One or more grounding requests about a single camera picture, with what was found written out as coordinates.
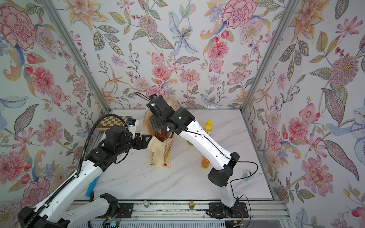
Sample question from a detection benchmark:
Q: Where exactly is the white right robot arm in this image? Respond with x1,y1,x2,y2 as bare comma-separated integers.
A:
147,94,240,209

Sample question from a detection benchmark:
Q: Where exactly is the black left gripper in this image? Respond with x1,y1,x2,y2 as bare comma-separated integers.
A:
115,133,154,156

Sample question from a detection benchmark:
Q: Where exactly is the orange bottle yellow cap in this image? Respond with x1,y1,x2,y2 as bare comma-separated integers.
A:
201,155,210,169
204,120,213,136

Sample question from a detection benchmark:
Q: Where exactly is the blue tube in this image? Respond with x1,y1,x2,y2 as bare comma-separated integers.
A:
85,176,100,197

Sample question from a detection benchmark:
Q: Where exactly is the cream canvas shopping bag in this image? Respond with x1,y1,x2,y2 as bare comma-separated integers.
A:
142,108,174,169

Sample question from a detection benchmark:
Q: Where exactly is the aluminium corner post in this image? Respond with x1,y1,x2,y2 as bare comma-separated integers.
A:
40,0,111,113
241,0,298,114

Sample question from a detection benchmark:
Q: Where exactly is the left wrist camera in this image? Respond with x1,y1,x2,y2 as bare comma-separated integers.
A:
126,118,139,138

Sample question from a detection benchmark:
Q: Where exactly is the black corrugated cable conduit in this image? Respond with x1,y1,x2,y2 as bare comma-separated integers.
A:
24,113,127,228

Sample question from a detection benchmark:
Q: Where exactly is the orange bottle yellow cap front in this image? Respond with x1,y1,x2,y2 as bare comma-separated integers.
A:
201,155,210,169

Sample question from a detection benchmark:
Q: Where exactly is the wooden chess board box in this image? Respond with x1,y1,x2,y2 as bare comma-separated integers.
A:
96,116,132,131

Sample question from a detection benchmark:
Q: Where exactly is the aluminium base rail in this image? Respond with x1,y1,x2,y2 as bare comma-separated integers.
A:
47,199,294,228

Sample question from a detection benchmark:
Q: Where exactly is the aluminium corner post left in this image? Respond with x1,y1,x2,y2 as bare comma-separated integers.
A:
40,0,111,113

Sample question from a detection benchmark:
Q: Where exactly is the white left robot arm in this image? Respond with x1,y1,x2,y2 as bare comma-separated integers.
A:
18,126,152,228

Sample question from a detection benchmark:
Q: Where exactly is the aluminium corner post right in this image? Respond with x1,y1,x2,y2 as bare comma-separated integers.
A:
241,0,298,114

